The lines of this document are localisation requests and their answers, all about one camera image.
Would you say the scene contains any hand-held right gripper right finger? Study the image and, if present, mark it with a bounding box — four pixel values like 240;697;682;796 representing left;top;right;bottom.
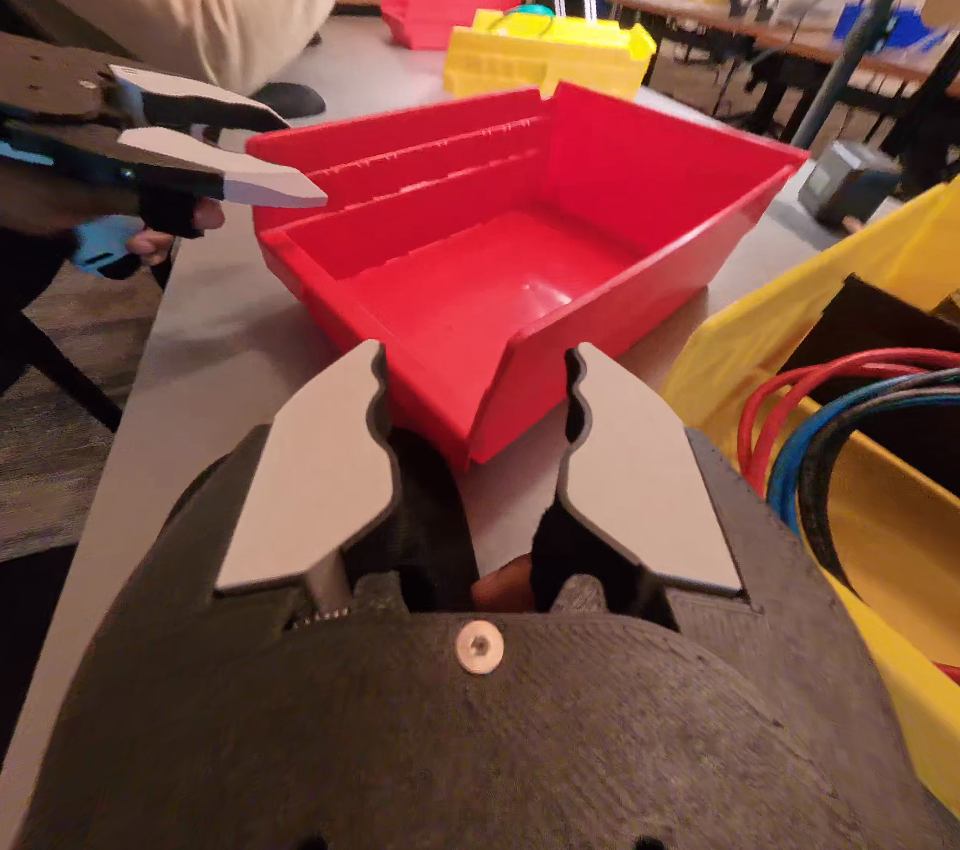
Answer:
556;342;745;596

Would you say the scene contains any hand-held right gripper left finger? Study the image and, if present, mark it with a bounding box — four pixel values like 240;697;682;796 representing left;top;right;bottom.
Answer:
212;338;404;617

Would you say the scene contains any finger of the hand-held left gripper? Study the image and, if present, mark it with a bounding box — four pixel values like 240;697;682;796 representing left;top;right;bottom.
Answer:
107;64;292;134
118;127;330;209

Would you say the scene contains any black ethernet cable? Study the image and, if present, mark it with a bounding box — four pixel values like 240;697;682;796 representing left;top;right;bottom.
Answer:
796;377;960;596

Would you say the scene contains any yellow plastic bin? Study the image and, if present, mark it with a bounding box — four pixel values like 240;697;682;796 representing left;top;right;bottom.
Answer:
442;6;659;102
660;178;960;798

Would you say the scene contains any black box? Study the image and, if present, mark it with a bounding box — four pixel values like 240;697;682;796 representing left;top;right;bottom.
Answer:
776;274;960;491

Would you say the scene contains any dark grey power box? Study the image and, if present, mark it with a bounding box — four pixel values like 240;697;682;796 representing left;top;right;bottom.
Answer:
797;141;903;230

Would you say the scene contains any tall black pole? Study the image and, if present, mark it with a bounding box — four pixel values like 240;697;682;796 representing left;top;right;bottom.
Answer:
791;0;960;149

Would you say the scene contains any blue plastic bin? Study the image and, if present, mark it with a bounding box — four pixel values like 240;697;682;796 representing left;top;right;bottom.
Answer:
832;1;950;52

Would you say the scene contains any blue ethernet cable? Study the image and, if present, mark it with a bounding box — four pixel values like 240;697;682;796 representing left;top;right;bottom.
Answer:
766;370;960;536

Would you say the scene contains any red ethernet cable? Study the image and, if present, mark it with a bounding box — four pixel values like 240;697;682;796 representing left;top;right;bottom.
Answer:
737;347;960;498

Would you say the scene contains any teal cable coil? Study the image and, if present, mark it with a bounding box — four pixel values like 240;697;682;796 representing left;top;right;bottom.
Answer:
491;2;556;37

